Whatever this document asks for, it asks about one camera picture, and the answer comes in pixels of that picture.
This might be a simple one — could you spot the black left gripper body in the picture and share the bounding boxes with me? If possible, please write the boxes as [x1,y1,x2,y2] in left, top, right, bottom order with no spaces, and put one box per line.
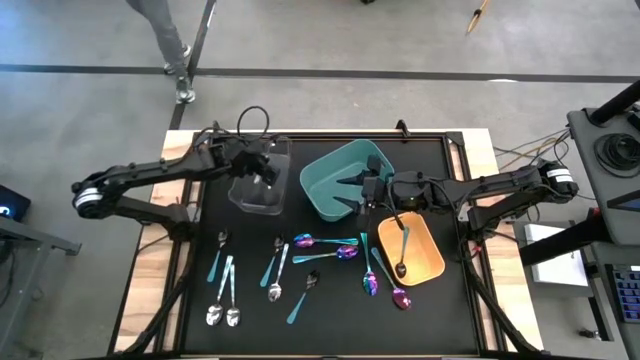
[230,144,275,177]

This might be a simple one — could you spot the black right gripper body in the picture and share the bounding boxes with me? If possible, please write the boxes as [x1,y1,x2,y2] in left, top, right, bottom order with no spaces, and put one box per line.
[356,154,404,230]

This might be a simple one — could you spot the iridescent rainbow metal spoon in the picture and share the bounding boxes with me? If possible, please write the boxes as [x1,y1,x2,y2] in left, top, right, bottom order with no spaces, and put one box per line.
[291,244,360,265]
[292,232,360,250]
[359,231,380,297]
[370,246,413,311]

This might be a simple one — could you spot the clear plastic bin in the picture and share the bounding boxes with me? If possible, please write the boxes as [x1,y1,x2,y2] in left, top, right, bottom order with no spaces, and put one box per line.
[227,135,293,217]

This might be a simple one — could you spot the teal plastic bin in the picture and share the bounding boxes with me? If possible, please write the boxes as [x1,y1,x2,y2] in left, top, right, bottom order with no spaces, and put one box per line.
[299,138,396,223]

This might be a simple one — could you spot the mustard orange plastic bin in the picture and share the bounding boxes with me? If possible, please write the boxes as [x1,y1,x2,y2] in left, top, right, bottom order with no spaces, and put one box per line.
[376,211,447,288]

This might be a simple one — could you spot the black table mat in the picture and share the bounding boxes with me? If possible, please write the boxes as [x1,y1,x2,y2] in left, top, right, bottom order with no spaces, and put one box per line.
[197,138,479,354]

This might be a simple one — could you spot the person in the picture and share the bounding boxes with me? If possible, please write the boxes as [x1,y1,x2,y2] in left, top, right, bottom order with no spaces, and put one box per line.
[124,0,197,105]

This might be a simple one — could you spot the white box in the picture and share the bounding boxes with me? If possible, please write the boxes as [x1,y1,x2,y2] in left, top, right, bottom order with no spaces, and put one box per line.
[523,222,590,288]

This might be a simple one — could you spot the black cart beam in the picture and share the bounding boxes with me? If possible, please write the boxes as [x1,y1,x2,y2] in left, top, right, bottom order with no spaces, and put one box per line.
[519,212,614,267]

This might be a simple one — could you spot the yellow black stick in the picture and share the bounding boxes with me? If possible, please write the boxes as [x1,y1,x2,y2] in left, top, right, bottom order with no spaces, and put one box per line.
[465,0,491,35]

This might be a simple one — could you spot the grey equipment cart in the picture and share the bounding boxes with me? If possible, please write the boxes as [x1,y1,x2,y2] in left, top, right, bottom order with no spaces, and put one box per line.
[566,102,640,247]

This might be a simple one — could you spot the grey side table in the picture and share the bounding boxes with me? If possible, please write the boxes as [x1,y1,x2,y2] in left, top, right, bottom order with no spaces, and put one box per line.
[0,215,83,351]

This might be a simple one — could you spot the dark tablet screen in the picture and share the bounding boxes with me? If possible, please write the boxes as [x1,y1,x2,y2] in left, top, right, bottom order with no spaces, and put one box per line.
[607,189,640,214]

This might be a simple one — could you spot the black pole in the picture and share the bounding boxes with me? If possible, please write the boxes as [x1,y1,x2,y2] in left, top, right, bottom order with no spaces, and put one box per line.
[587,79,640,127]

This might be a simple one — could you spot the black computer with blue light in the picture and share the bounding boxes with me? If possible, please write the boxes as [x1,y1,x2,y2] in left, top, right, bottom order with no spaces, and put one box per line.
[0,183,32,224]

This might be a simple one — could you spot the lit keypad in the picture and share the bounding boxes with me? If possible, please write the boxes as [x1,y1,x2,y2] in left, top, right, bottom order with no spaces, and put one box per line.
[612,263,640,324]

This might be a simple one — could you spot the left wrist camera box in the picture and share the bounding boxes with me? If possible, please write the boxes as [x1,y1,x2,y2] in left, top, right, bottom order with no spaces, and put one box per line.
[243,148,266,174]

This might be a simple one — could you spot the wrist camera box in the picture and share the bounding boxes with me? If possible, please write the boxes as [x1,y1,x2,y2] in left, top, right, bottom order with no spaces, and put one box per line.
[363,174,387,207]
[243,148,266,174]

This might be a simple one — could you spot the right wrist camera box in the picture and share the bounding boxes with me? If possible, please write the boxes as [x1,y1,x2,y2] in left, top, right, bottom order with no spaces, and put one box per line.
[363,174,387,207]

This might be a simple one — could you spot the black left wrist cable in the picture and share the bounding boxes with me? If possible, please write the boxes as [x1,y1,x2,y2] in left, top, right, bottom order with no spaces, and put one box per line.
[235,104,272,146]

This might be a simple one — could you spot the yellow floor cable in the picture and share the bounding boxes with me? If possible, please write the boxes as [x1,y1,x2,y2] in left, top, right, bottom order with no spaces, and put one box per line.
[497,135,561,174]

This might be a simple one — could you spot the black cable coil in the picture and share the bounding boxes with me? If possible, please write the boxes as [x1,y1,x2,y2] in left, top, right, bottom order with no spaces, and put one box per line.
[593,132,640,179]

